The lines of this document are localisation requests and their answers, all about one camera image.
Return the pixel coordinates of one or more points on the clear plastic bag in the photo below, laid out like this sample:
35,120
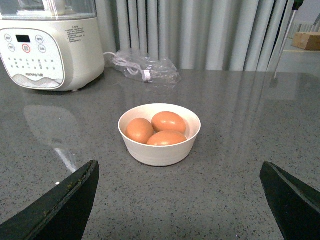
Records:
139,66

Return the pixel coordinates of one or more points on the cardboard box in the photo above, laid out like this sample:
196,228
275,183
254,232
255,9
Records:
309,41

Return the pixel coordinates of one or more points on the white bowl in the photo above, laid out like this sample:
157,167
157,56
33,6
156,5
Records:
160,156

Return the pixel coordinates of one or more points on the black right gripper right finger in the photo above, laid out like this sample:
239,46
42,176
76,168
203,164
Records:
294,204

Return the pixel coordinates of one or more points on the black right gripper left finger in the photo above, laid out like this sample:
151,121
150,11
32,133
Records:
62,213

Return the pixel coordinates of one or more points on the brown egg in bowl left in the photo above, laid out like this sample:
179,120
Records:
139,130

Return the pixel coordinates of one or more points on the white Joyoung blender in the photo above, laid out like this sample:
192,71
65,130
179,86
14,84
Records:
51,45

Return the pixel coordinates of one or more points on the brown egg in bowl back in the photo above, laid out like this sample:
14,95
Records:
168,121

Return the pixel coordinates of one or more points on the metal stand pole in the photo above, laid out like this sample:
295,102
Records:
296,6

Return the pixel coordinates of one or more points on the brown egg in bowl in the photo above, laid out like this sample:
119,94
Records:
166,138
139,130
168,121

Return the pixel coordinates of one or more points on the brown egg in bowl front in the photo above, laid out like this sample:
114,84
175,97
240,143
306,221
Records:
166,138

